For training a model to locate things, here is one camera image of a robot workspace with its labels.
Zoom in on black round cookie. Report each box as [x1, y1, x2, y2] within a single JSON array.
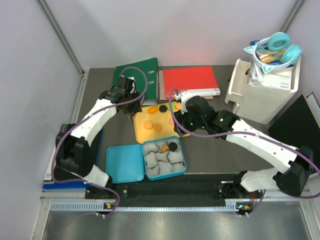
[[159, 105, 168, 113], [168, 142, 178, 152]]

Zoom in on yellow plastic tray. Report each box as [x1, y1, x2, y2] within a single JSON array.
[[133, 103, 180, 144]]

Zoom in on orange scalloped cookie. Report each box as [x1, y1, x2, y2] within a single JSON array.
[[160, 144, 169, 153]]

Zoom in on teal tin lid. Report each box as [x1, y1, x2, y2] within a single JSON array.
[[105, 144, 145, 184]]

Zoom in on metal kitchen tongs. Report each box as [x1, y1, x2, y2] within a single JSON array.
[[128, 99, 144, 122]]

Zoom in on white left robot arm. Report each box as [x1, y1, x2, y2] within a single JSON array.
[[54, 75, 142, 199]]

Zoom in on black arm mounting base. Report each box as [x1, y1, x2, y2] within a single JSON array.
[[84, 173, 266, 201]]

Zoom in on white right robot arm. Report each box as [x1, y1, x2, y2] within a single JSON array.
[[172, 91, 314, 198]]

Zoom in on orange round cookie top right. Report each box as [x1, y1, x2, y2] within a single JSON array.
[[175, 103, 182, 110]]

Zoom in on orange round cookie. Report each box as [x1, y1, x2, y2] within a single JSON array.
[[143, 120, 154, 130], [175, 103, 182, 110]]

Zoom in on pink round cookie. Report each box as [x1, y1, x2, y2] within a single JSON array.
[[169, 118, 175, 125]]

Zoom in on orange fish-shaped cookie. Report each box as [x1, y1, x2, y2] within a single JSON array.
[[147, 105, 158, 114]]

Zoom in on red folder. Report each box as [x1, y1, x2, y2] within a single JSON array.
[[162, 66, 221, 100]]

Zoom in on orange round cookie lower left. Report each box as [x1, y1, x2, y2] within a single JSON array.
[[143, 120, 154, 130]]

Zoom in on orange flower cookie lower right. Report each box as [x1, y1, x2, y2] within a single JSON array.
[[154, 123, 163, 132]]

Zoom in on teal cookie tin box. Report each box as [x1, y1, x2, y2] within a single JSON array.
[[142, 136, 187, 181]]

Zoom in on white storage cabinet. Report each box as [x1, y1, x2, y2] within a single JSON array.
[[224, 59, 301, 125]]

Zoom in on black notebook at left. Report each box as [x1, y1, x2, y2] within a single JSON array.
[[43, 122, 105, 182]]

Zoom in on black binder at right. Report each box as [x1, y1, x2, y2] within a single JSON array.
[[268, 95, 320, 162]]

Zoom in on teal cat-ear headphones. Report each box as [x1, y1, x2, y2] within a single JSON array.
[[243, 32, 302, 74]]

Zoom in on blue folder at left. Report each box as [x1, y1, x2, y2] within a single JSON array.
[[42, 130, 103, 190]]

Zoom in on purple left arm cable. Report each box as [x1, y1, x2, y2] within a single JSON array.
[[50, 66, 148, 187]]

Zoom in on green ring binder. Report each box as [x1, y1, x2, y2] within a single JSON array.
[[112, 57, 160, 106]]

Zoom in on white cable duct rail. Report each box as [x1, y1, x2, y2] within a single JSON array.
[[50, 201, 249, 212]]

